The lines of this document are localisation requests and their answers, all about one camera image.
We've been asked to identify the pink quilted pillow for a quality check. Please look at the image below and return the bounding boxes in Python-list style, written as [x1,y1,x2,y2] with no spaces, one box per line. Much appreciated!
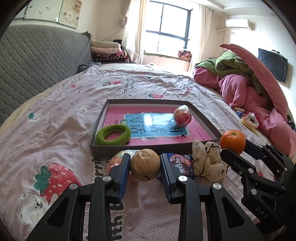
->
[220,44,289,121]

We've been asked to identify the cream scrunchie cloth black trim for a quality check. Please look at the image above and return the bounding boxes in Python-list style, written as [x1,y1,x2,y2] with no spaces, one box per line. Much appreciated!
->
[192,139,228,182]

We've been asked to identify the dark shallow cardboard box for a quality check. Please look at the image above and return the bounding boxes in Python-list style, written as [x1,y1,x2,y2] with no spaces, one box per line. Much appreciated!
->
[89,99,221,160]

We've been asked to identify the pink strawberry bear bedsheet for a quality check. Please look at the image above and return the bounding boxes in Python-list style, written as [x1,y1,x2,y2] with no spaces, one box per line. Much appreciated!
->
[1,64,269,240]

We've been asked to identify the tan walnut ball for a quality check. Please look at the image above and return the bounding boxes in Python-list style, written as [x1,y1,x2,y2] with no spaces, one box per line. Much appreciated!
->
[130,149,161,182]

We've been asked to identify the grey quilted headboard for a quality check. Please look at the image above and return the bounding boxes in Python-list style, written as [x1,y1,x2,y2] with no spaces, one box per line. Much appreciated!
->
[1,25,92,123]

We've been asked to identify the King Egg blue wrapper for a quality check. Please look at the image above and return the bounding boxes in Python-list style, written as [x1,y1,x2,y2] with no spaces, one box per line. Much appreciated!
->
[173,105,192,127]

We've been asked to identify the cream right curtain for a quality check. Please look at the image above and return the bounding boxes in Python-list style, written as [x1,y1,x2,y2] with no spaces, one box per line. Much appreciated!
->
[188,3,212,73]

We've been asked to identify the orange tangerine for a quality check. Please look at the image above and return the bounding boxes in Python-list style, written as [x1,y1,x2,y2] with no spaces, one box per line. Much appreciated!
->
[220,130,246,155]

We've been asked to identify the pink crumpled duvet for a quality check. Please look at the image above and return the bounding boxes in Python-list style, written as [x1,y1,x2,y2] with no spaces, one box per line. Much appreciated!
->
[194,67,295,158]

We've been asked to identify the snack wrappers beside duvet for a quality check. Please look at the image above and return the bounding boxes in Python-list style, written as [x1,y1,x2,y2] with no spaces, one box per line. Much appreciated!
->
[234,107,259,131]

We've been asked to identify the blue cookie snack packet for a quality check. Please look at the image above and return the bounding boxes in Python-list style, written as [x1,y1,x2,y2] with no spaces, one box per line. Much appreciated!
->
[157,153,194,184]

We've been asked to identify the green blanket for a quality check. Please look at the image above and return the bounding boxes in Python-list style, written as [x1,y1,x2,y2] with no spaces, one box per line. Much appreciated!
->
[195,51,267,95]

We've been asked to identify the green fuzzy ring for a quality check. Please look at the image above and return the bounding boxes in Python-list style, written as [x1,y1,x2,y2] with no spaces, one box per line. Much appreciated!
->
[95,123,132,147]

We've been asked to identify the floral bag on windowsill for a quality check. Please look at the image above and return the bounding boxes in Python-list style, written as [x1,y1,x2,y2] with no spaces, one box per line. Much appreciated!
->
[178,50,192,61]

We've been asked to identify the white air conditioner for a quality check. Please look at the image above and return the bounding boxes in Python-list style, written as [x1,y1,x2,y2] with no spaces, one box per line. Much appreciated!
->
[225,19,252,30]

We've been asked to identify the dark framed window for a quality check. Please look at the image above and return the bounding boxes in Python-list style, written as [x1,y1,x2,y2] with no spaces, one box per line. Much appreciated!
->
[144,1,193,55]

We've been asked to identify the cream curtain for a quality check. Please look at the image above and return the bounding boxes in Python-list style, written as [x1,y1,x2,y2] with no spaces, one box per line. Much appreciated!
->
[120,0,149,64]
[188,3,212,73]

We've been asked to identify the pink blue children's book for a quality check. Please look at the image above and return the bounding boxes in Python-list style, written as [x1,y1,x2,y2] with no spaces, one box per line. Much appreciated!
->
[98,105,213,146]

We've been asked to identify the stack of folded blankets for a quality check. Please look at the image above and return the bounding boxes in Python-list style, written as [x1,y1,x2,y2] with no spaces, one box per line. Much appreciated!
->
[91,40,130,64]

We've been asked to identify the dark patterned cloth by headboard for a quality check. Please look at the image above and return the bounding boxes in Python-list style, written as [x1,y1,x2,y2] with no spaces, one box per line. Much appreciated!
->
[77,62,102,74]

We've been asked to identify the cream left curtain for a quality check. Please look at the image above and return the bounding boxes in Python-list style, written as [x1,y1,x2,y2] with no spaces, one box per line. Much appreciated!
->
[120,0,149,64]

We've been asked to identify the black wall television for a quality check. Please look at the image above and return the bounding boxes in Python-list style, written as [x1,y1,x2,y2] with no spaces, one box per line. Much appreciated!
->
[257,48,288,83]

